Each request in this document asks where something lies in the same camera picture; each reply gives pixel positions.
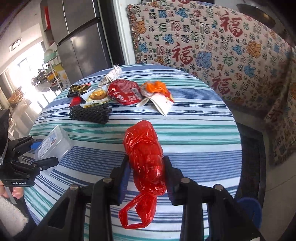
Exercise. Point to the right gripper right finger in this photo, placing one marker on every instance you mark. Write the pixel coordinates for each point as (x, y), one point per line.
(209, 213)

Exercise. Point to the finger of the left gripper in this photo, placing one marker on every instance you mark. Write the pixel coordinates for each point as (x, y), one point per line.
(37, 166)
(18, 147)

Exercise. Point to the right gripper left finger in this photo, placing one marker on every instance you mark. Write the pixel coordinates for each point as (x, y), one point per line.
(65, 220)

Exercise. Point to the clear plastic box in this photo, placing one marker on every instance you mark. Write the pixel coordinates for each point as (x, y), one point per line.
(56, 144)

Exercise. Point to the small red wrapper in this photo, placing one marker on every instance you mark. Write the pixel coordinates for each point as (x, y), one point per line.
(75, 101)

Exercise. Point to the black foam net sleeve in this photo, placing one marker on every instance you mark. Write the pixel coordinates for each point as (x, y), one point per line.
(95, 114)

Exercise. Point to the red plastic bag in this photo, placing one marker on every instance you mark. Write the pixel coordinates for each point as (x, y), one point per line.
(145, 156)

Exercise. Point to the white red paper bag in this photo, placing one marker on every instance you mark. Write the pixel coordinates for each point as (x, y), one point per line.
(163, 104)

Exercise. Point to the person's left hand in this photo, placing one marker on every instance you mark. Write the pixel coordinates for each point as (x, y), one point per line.
(16, 192)

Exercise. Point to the black gold snack wrapper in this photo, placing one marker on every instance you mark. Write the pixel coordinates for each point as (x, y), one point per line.
(76, 90)

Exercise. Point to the striped blue green tablecloth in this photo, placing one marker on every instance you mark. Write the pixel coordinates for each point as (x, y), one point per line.
(199, 135)

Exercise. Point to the yellow pastry wrapper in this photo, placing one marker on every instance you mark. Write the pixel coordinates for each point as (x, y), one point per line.
(95, 96)

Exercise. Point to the green shelf rack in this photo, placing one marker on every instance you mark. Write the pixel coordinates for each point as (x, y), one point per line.
(51, 60)

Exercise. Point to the red Coca-Cola wrapper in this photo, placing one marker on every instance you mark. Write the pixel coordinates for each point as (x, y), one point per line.
(125, 92)

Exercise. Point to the stainless steel refrigerator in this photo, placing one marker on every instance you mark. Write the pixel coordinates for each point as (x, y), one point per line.
(79, 35)

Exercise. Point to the orange white wrapper ball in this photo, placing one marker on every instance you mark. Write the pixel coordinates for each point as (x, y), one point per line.
(149, 88)

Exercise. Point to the patterned Chinese character blanket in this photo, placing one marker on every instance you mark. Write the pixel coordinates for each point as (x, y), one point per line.
(241, 59)

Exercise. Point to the dark frying pan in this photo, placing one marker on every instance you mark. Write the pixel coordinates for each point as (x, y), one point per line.
(257, 14)

